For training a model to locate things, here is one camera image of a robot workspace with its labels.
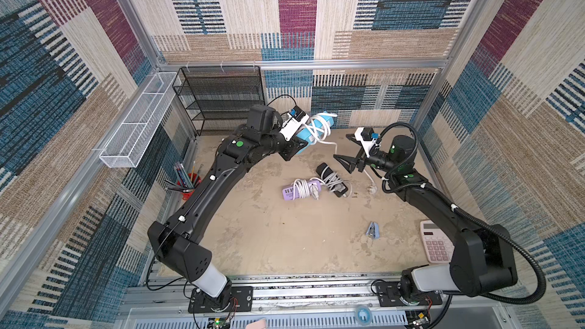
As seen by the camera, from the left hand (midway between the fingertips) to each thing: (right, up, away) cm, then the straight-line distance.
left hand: (303, 138), depth 73 cm
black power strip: (+16, -20, +21) cm, 33 cm away
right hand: (+14, -2, +6) cm, 16 cm away
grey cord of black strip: (+12, -16, +23) cm, 31 cm away
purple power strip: (-6, -20, +19) cm, 29 cm away
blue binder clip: (+26, -33, +13) cm, 44 cm away
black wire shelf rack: (-38, +22, +36) cm, 56 cm away
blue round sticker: (+18, -54, -2) cm, 57 cm away
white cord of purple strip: (0, -19, +19) cm, 27 cm away
